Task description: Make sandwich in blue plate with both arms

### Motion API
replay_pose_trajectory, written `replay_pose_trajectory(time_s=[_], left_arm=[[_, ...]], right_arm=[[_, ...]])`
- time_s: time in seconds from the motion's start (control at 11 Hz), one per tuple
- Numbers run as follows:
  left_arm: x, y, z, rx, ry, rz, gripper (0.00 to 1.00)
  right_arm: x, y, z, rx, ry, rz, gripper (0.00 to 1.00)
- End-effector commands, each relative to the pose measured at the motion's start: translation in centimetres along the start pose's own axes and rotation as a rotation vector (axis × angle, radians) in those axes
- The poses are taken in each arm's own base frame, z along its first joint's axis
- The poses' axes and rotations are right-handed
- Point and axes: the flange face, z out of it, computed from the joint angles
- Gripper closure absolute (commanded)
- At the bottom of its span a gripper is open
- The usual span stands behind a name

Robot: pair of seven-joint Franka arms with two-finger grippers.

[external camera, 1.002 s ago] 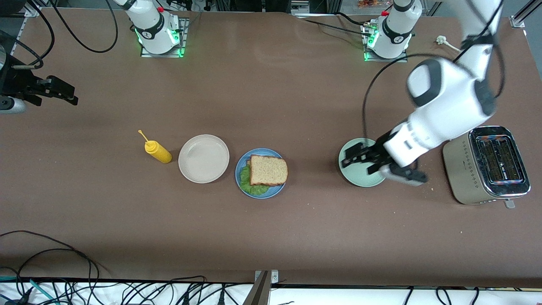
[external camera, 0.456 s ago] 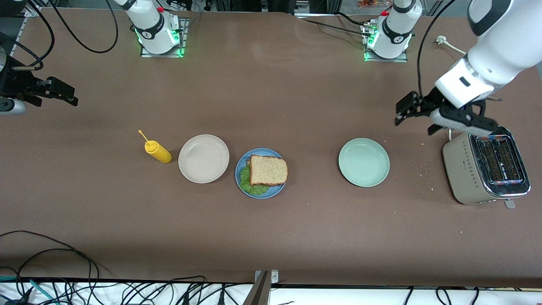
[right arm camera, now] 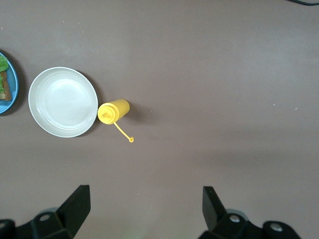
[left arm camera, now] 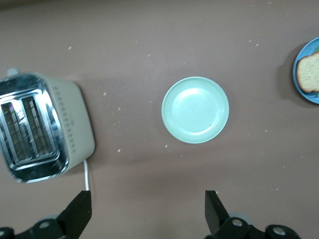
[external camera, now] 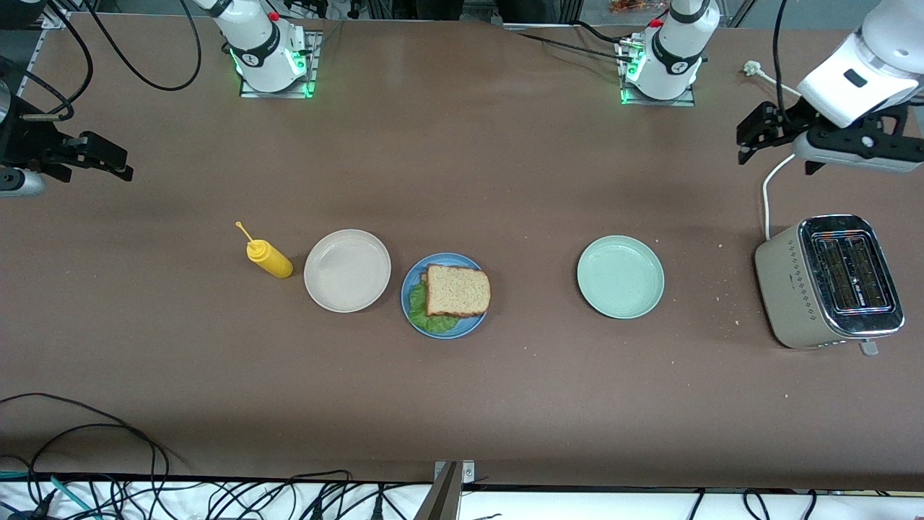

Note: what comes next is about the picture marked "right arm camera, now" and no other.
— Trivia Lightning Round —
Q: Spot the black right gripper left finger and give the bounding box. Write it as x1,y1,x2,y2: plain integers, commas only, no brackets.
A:
0,184,91,239

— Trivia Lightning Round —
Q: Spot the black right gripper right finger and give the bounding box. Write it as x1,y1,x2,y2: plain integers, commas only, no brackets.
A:
198,186,304,239

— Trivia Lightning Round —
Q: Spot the yellow mustard squeeze bottle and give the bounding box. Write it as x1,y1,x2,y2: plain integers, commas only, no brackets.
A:
97,99,135,143

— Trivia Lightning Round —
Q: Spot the brown bread slice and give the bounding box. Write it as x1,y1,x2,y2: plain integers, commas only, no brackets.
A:
0,71,12,102

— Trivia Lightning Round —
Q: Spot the green lettuce leaf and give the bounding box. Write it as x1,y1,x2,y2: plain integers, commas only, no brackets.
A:
0,54,9,92

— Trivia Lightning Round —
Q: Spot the beige plate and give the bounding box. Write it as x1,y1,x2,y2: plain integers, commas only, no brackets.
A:
28,66,99,138

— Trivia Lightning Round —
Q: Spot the blue plate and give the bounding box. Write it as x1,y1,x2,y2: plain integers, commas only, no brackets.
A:
0,51,20,115

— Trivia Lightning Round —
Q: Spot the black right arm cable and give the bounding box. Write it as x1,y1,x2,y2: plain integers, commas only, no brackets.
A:
285,0,319,7

